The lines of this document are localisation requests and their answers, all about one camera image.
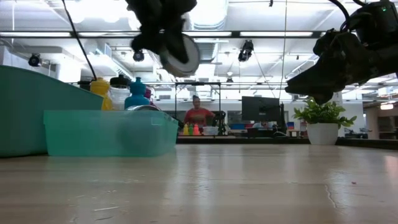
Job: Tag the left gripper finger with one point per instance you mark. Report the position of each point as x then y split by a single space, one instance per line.
177 43

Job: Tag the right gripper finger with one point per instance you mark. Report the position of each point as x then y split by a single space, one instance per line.
323 82

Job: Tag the blue plastic bottle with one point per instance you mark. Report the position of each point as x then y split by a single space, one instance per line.
137 99

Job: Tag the clear bottle black cap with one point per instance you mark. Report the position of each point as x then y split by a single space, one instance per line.
119 93

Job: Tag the yellow mustard bottle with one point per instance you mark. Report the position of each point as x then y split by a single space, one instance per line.
100 88

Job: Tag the small black background robot arm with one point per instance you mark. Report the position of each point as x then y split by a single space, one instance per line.
221 123

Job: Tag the black ceiling track light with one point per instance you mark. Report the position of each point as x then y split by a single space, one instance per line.
34 59
138 56
245 49

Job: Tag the small green potted plant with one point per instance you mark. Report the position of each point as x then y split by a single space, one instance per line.
321 124

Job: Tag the black monitor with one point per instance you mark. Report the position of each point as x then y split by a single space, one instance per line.
259 109

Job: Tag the person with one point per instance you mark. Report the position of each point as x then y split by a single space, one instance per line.
197 116

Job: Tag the small yellow background bottle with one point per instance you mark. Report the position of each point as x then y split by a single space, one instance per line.
186 130

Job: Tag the small green background bottle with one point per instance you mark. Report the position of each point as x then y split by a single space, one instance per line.
191 130

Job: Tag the small red background bottle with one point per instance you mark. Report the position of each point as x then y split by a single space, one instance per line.
196 130

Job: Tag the white plastic tub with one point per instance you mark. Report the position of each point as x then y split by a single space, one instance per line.
210 130

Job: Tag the blue storage box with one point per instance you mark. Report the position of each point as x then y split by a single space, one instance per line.
237 126

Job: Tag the translucent teal bin lid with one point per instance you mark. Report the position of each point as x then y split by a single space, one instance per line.
109 133

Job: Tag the teal plastic bin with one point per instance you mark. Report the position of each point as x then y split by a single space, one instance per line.
28 118

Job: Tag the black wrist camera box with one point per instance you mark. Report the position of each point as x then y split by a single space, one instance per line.
377 25

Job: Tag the long black frame crossbar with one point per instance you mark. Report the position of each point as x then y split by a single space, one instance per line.
367 143

